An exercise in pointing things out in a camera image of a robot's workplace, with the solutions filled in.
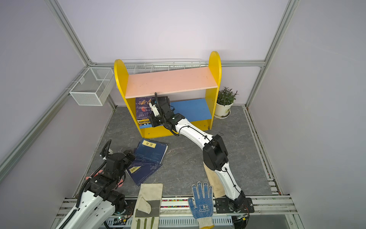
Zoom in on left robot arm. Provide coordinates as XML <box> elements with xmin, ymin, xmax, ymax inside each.
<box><xmin>56</xmin><ymin>140</ymin><xmax>136</xmax><ymax>229</ymax></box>

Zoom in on white wire mesh basket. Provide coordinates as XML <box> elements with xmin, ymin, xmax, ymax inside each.
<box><xmin>70</xmin><ymin>67</ymin><xmax>115</xmax><ymax>106</ymax></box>

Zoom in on blue thread-bound book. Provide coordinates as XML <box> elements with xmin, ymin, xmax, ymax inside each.
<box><xmin>135</xmin><ymin>138</ymin><xmax>168</xmax><ymax>164</ymax></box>
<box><xmin>126</xmin><ymin>164</ymin><xmax>162</xmax><ymax>186</ymax></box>

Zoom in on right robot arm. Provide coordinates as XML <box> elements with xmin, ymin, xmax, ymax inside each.
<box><xmin>149</xmin><ymin>93</ymin><xmax>246</xmax><ymax>212</ymax></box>

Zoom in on yellow bookshelf pink blue shelves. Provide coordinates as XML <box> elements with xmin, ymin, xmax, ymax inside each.
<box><xmin>114</xmin><ymin>51</ymin><xmax>222</xmax><ymax>138</ymax></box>

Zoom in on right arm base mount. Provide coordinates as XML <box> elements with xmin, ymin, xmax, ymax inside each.
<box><xmin>214</xmin><ymin>197</ymin><xmax>255</xmax><ymax>214</ymax></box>

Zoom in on grey green canvas glove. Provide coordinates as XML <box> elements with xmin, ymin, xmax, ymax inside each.
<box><xmin>131</xmin><ymin>183</ymin><xmax>164</xmax><ymax>229</ymax></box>

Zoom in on purple portrait book front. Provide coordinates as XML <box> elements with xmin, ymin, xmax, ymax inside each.
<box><xmin>135</xmin><ymin>97</ymin><xmax>153</xmax><ymax>121</ymax></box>

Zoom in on beige leather work glove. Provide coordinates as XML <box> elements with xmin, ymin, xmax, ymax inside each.
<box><xmin>203</xmin><ymin>163</ymin><xmax>226</xmax><ymax>198</ymax></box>

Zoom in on potted green plant white pot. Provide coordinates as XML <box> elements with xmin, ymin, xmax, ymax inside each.
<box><xmin>214</xmin><ymin>87</ymin><xmax>238</xmax><ymax>119</ymax></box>

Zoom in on black book gold lettering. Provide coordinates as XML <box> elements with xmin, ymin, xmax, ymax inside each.
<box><xmin>138</xmin><ymin>119</ymin><xmax>152</xmax><ymax>128</ymax></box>

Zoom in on blue dotted knit glove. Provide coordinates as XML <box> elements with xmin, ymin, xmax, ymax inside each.
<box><xmin>188</xmin><ymin>181</ymin><xmax>214</xmax><ymax>229</ymax></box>

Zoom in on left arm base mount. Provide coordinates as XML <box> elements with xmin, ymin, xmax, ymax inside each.
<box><xmin>102</xmin><ymin>199</ymin><xmax>136</xmax><ymax>229</ymax></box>

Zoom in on pink watering can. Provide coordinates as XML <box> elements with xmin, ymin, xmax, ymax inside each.
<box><xmin>85</xmin><ymin>169</ymin><xmax>103</xmax><ymax>180</ymax></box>

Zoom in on white wire rack behind shelf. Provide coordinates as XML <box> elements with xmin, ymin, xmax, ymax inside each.
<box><xmin>124</xmin><ymin>59</ymin><xmax>208</xmax><ymax>74</ymax></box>

